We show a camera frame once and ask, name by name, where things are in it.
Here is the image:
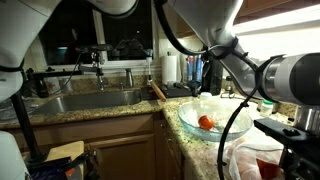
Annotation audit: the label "black horizontal bar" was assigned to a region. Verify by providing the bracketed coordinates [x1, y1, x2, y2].
[26, 67, 84, 80]

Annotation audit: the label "black countertop appliance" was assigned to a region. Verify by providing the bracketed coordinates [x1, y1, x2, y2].
[200, 54, 224, 96]

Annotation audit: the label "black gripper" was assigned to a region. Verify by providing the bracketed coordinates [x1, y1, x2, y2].
[279, 145, 320, 180]

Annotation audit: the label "wooden handle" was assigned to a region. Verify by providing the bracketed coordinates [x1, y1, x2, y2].
[149, 80, 168, 103]

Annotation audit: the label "wooden base cabinets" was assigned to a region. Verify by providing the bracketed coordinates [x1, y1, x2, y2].
[9, 111, 198, 180]

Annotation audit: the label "steel soap dispenser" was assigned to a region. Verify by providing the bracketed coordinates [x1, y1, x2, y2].
[124, 67, 135, 88]

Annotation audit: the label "stainless steel sink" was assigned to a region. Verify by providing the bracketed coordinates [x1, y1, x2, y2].
[31, 88, 146, 116]

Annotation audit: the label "dark window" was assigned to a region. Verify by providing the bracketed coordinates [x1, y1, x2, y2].
[38, 0, 158, 68]

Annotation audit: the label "under cabinet light strip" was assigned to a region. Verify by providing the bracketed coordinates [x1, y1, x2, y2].
[233, 4, 320, 36]

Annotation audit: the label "white paper towel roll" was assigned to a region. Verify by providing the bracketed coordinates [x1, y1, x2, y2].
[161, 54, 179, 85]

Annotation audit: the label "wooden wall cabinets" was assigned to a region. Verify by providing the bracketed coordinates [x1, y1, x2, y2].
[156, 0, 320, 38]

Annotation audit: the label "white bottle green cap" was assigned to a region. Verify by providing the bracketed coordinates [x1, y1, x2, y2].
[260, 99, 274, 118]

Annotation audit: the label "white mesh produce bag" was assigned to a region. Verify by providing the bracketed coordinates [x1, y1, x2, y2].
[218, 134, 291, 180]

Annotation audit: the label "black counter tray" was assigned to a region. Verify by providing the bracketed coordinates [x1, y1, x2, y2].
[159, 82, 201, 99]

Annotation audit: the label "clear glass bowl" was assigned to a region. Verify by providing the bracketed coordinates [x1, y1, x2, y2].
[177, 99, 254, 143]

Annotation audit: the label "black stand pole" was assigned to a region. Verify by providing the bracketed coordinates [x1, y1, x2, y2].
[8, 89, 48, 164]

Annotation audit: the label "grey cup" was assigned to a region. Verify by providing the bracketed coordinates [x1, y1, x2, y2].
[59, 78, 74, 94]

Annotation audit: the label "red tomato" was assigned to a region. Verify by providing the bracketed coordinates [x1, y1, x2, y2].
[198, 114, 216, 131]
[256, 159, 281, 180]

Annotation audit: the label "beige wooden block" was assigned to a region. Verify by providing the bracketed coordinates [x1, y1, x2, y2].
[44, 140, 86, 180]

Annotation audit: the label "white handled brush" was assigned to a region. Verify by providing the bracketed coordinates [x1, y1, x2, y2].
[145, 56, 154, 84]

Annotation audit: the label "white mug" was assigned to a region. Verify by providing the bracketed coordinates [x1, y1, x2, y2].
[43, 77, 62, 95]

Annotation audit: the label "white lidded jar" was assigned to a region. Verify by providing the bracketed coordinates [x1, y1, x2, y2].
[199, 91, 213, 102]

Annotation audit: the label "blue spray bottle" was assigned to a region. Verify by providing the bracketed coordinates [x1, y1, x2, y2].
[186, 55, 195, 83]
[194, 54, 204, 84]

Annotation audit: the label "glass jar black lid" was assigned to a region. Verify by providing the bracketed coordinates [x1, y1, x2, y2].
[225, 75, 234, 93]

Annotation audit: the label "white rounded base cover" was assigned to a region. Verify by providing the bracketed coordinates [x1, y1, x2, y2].
[0, 129, 30, 180]

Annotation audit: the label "dark bottle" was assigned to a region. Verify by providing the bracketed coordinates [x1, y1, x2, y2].
[34, 78, 48, 99]

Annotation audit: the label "kitchen faucet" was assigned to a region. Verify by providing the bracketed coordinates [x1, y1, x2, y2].
[75, 44, 114, 92]

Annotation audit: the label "black equipment with orange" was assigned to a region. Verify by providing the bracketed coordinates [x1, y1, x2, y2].
[26, 149, 99, 180]

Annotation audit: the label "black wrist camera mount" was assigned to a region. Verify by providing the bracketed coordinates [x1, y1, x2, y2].
[253, 117, 320, 151]

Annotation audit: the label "pale orange tomato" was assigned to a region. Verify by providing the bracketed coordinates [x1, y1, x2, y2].
[231, 146, 258, 180]

